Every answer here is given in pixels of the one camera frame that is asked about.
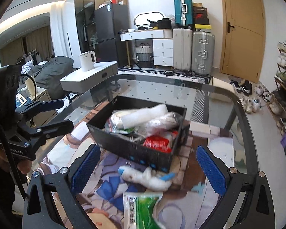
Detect white drawer cabinet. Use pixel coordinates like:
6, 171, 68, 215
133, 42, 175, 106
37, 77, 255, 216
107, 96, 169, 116
153, 39, 174, 67

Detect bagged white cord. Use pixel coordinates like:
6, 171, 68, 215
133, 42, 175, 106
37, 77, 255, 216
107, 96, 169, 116
135, 111, 184, 138

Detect black refrigerator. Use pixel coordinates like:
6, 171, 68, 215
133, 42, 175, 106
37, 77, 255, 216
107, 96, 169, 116
95, 3, 130, 68

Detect white suitcase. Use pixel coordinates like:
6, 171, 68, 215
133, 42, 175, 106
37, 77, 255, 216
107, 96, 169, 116
173, 28, 193, 71

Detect oval vanity mirror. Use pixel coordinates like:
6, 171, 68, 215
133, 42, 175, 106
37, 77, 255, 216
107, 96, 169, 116
134, 12, 165, 28

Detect dark grey beanbag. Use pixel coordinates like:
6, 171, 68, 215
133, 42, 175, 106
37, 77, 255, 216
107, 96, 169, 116
22, 56, 74, 100

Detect left hand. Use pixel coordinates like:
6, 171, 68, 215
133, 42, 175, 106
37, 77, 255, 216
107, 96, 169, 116
0, 148, 33, 175

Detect wooden door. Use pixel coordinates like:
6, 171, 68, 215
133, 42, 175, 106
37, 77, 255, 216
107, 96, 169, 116
220, 0, 266, 83

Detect black glass cabinet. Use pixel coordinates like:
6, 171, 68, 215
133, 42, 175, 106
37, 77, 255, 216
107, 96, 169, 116
74, 0, 109, 53

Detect wooden shoe rack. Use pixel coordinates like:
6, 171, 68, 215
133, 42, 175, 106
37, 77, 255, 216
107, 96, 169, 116
271, 41, 286, 135

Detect teal suitcase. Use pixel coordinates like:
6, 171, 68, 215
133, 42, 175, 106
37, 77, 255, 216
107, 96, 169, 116
174, 0, 194, 30

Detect white blue plush toy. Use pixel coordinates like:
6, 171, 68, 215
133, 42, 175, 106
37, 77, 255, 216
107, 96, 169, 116
118, 165, 176, 192

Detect red white balloon bag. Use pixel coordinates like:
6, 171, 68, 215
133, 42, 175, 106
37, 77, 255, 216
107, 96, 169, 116
143, 131, 178, 153

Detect woven laundry basket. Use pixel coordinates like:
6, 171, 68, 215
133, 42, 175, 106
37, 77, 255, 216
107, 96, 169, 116
135, 43, 153, 68

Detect white foam block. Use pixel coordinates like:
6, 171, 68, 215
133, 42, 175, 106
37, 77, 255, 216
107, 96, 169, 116
121, 104, 168, 129

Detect white vanity desk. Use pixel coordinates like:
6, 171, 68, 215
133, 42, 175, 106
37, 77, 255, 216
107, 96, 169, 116
120, 29, 173, 67

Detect silver suitcase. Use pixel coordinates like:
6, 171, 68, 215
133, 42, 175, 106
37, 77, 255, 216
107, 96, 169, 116
191, 31, 215, 76

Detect stacked shoe boxes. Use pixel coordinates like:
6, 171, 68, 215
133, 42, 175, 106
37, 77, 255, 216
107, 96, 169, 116
193, 3, 212, 33

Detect white electric kettle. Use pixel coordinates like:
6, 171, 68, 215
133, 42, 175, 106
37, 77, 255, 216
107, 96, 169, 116
79, 51, 96, 72

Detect anime printed table mat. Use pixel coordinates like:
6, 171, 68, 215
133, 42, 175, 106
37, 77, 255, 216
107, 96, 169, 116
35, 102, 249, 229

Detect white low side table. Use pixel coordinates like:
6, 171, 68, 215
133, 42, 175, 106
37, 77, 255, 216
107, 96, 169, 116
60, 61, 118, 94

